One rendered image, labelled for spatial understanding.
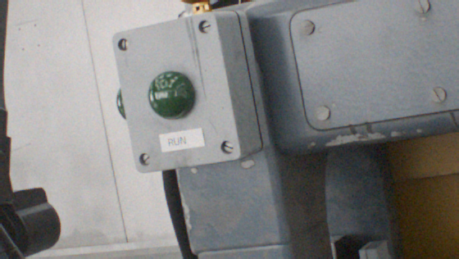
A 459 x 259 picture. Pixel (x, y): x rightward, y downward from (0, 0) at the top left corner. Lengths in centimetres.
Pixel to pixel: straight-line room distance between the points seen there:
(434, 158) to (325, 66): 26
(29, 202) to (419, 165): 40
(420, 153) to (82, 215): 633
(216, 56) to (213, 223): 13
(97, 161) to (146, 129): 636
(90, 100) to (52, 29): 60
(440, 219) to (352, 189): 11
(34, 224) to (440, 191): 41
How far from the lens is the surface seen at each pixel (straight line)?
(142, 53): 61
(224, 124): 58
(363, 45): 60
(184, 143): 60
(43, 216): 101
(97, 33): 685
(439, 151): 84
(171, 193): 68
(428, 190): 90
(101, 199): 700
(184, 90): 58
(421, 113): 59
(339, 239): 82
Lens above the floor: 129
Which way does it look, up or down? 3 degrees down
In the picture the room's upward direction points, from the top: 11 degrees counter-clockwise
